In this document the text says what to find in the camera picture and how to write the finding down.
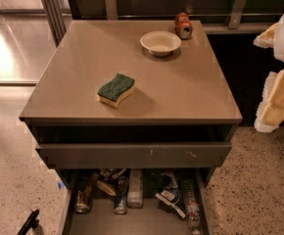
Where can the blue can in drawer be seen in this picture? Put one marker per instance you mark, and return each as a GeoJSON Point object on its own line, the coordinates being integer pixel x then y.
{"type": "Point", "coordinates": [120, 200]}

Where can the black and white packet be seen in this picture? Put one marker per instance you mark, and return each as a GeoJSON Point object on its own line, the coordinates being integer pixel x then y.
{"type": "Point", "coordinates": [169, 196]}

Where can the green and yellow sponge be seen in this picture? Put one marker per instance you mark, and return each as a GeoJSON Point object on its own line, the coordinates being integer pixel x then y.
{"type": "Point", "coordinates": [116, 90]}

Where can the brown can in drawer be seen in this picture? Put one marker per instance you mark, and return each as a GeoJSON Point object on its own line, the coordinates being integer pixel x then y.
{"type": "Point", "coordinates": [83, 200]}

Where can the grey open middle drawer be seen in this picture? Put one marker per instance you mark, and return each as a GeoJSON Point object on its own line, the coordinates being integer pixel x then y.
{"type": "Point", "coordinates": [149, 220]}

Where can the orange soda can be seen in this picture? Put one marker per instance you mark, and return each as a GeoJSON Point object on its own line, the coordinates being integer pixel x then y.
{"type": "Point", "coordinates": [183, 26]}

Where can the grey drawer cabinet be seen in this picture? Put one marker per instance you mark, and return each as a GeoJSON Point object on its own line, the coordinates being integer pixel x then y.
{"type": "Point", "coordinates": [186, 87]}

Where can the crinkled water bottle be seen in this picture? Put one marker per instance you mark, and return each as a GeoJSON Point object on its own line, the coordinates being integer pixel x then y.
{"type": "Point", "coordinates": [191, 205]}

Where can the dark snack bag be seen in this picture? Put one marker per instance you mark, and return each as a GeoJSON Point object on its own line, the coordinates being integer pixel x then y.
{"type": "Point", "coordinates": [110, 180]}

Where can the metal wall bracket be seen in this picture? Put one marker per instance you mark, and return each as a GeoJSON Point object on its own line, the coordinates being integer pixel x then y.
{"type": "Point", "coordinates": [111, 9]}
{"type": "Point", "coordinates": [236, 14]}

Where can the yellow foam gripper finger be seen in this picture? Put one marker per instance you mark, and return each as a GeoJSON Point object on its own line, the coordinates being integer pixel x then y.
{"type": "Point", "coordinates": [266, 38]}
{"type": "Point", "coordinates": [270, 112]}

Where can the clear plastic bottle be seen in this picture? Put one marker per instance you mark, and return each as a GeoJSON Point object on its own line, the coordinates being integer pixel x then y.
{"type": "Point", "coordinates": [135, 189]}

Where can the white bowl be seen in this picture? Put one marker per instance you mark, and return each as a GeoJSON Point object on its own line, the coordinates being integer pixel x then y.
{"type": "Point", "coordinates": [160, 43]}

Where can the metal wall bracket right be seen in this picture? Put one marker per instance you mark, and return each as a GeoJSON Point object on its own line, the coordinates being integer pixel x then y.
{"type": "Point", "coordinates": [236, 14]}

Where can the grey top drawer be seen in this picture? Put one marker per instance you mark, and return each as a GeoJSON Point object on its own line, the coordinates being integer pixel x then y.
{"type": "Point", "coordinates": [143, 146]}

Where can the black object on floor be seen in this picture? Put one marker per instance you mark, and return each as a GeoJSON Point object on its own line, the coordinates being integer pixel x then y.
{"type": "Point", "coordinates": [31, 222]}

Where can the metal wall bracket left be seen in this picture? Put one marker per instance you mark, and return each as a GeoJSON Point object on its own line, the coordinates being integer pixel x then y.
{"type": "Point", "coordinates": [111, 9]}

